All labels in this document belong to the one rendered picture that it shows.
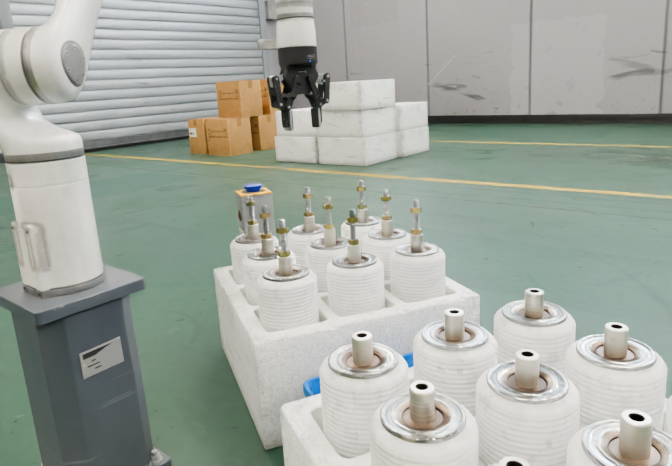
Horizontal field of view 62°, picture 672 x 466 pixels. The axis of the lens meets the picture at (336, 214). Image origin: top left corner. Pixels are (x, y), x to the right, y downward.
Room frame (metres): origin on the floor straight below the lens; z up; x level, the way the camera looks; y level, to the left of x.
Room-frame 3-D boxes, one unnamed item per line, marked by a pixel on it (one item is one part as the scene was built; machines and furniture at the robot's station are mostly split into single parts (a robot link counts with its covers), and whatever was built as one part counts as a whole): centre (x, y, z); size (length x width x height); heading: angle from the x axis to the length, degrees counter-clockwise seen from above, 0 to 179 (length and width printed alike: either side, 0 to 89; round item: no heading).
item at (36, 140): (0.72, 0.37, 0.54); 0.09 x 0.09 x 0.17; 85
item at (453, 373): (0.60, -0.13, 0.16); 0.10 x 0.10 x 0.18
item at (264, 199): (1.25, 0.18, 0.16); 0.07 x 0.07 x 0.31; 20
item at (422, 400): (0.44, -0.07, 0.26); 0.02 x 0.02 x 0.03
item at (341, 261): (0.89, -0.03, 0.25); 0.08 x 0.08 x 0.01
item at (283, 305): (0.85, 0.09, 0.16); 0.10 x 0.10 x 0.18
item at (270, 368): (1.00, 0.01, 0.09); 0.39 x 0.39 x 0.18; 20
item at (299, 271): (0.85, 0.09, 0.25); 0.08 x 0.08 x 0.01
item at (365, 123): (3.89, -0.18, 0.27); 0.39 x 0.39 x 0.18; 50
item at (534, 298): (0.64, -0.24, 0.26); 0.02 x 0.02 x 0.03
